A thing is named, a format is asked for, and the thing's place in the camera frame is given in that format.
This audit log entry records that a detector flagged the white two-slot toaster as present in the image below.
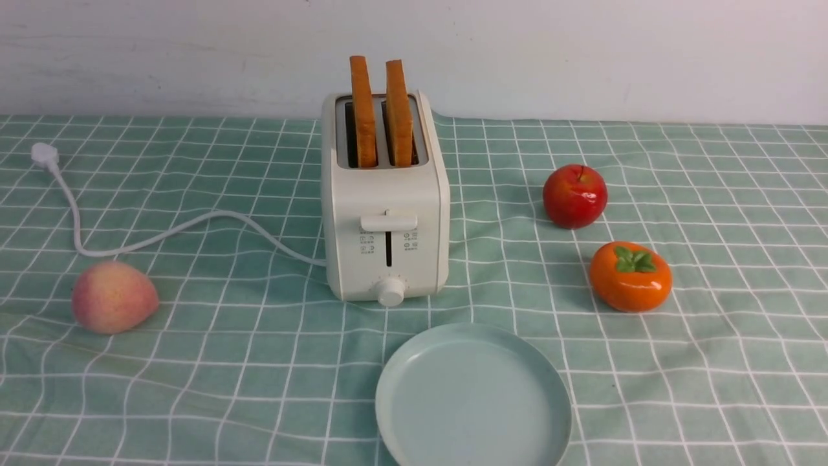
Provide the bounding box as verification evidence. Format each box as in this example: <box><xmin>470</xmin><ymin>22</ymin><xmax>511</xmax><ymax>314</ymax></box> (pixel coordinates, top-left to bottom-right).
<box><xmin>320</xmin><ymin>91</ymin><xmax>452</xmax><ymax>307</ymax></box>

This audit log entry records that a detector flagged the light blue round plate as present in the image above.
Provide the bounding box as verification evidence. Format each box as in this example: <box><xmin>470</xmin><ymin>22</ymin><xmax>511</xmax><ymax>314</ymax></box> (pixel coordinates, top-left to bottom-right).
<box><xmin>375</xmin><ymin>322</ymin><xmax>573</xmax><ymax>465</ymax></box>

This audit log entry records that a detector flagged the white toaster power cable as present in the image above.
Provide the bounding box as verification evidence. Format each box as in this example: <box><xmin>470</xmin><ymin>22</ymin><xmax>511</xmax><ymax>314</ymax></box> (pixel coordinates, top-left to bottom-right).
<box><xmin>30</xmin><ymin>142</ymin><xmax>327</xmax><ymax>267</ymax></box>

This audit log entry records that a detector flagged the red apple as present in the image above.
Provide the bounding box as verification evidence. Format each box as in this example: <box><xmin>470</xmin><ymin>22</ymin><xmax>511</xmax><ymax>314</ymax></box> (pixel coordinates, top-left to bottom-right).
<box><xmin>542</xmin><ymin>163</ymin><xmax>608</xmax><ymax>230</ymax></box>

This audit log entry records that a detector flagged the green checkered tablecloth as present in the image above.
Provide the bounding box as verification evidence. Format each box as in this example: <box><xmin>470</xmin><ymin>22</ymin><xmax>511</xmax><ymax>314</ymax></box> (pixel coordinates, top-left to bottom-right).
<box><xmin>1</xmin><ymin>115</ymin><xmax>827</xmax><ymax>465</ymax></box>

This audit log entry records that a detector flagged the orange persimmon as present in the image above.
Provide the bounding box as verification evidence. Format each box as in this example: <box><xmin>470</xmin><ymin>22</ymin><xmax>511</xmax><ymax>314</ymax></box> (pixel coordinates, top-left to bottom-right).
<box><xmin>588</xmin><ymin>241</ymin><xmax>673</xmax><ymax>313</ymax></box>

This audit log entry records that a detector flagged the pink peach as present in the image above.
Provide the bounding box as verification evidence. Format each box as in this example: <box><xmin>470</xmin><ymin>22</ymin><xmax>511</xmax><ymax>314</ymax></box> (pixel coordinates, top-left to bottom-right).
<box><xmin>71</xmin><ymin>261</ymin><xmax>160</xmax><ymax>335</ymax></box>

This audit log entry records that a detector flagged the toasted bread slice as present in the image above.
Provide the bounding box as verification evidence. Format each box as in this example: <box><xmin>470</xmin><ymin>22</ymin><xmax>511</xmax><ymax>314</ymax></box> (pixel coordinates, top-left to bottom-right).
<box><xmin>386</xmin><ymin>60</ymin><xmax>413</xmax><ymax>167</ymax></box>
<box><xmin>349</xmin><ymin>55</ymin><xmax>378</xmax><ymax>169</ymax></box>

